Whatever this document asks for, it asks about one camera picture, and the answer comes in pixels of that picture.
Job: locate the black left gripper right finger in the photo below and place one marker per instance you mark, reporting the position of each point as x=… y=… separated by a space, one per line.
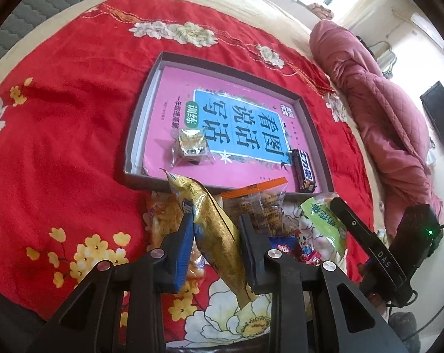
x=313 y=308

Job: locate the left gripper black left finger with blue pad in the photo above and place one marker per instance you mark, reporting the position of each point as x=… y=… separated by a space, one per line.
x=117 y=307

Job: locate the gold snack packet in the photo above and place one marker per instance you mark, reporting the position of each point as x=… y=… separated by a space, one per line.
x=217 y=238

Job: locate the red blue candy packet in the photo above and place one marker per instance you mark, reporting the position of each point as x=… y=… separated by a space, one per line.
x=299 y=245

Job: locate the green snack packet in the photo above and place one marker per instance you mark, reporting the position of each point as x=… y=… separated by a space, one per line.
x=328 y=233

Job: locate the pink quilted blanket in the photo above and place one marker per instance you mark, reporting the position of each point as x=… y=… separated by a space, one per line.
x=393 y=130

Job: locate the yellow puffed snack bag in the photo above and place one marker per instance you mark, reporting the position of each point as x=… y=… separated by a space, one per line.
x=162 y=217

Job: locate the orange-topped clear snack bag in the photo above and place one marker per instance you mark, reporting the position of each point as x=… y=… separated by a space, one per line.
x=261 y=202

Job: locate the dark chocolate bar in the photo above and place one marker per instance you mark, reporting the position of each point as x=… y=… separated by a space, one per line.
x=303 y=171

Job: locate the black television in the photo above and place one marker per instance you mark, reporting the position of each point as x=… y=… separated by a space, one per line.
x=433 y=104

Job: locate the clear wrapped gold snack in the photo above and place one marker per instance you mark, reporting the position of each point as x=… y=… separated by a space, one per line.
x=191 y=148

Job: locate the grey cardboard box tray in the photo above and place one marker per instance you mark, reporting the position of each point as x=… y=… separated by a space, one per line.
x=133 y=149

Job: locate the pink Chinese workbook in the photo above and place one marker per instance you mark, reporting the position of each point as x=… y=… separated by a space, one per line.
x=250 y=132

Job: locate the red floral bedspread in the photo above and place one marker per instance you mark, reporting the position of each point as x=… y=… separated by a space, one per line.
x=65 y=109

